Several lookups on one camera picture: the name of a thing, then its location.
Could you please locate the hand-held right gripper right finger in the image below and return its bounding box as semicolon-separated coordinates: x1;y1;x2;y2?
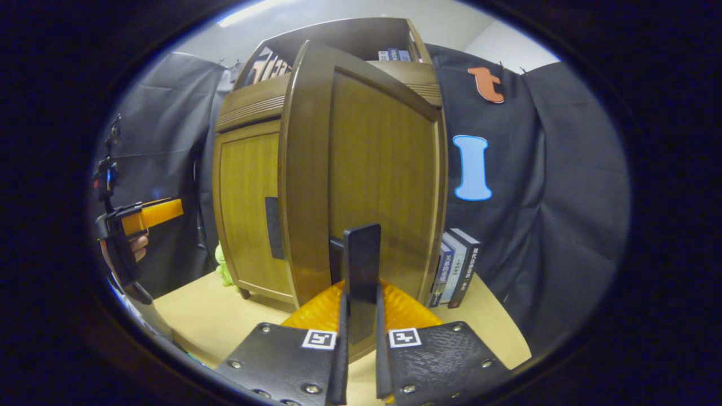
374;280;511;406

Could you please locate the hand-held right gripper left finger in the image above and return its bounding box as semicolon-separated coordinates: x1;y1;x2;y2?
214;280;351;406

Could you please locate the black backdrop cloth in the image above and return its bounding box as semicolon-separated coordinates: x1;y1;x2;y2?
90;44;631;356

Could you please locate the blue standing book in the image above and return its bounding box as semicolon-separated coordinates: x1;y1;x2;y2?
430;242;455;308

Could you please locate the white standing book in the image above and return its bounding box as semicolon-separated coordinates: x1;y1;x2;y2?
437;234;469;305

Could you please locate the black standing book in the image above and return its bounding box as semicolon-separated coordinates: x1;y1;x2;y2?
448;228;481;309

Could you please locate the green frog plush toy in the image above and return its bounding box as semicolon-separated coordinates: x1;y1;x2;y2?
214;244;237;288

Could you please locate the wooden double-door shoe cabinet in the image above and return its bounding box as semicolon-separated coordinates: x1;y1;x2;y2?
212;17;446;308

